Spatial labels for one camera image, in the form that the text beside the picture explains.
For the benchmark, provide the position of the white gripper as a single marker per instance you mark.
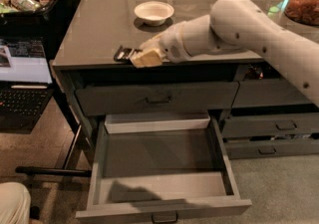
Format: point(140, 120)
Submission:
point(171, 46)

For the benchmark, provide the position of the black rxbar chocolate wrapper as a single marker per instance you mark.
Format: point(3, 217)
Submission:
point(123, 55)

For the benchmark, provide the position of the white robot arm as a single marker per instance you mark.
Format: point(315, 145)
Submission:
point(232, 25)

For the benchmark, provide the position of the grey top left drawer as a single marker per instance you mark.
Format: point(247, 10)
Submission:
point(184, 97)

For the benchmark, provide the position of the open grey middle drawer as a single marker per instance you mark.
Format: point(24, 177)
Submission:
point(161, 177)

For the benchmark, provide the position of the grey bottom right drawer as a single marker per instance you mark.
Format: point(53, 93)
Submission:
point(272, 148)

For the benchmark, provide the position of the grey middle right drawer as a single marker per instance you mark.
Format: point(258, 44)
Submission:
point(274, 124)

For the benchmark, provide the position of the white paper bowl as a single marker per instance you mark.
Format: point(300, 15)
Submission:
point(154, 13)

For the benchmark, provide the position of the black bin of snacks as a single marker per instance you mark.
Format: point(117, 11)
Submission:
point(46, 26)

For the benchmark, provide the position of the black laptop computer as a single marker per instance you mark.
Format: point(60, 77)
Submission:
point(25, 84)

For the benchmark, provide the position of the person's knee beige trousers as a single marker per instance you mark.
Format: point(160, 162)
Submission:
point(15, 203)

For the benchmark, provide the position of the black cart stand frame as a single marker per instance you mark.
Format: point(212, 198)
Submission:
point(70, 151)

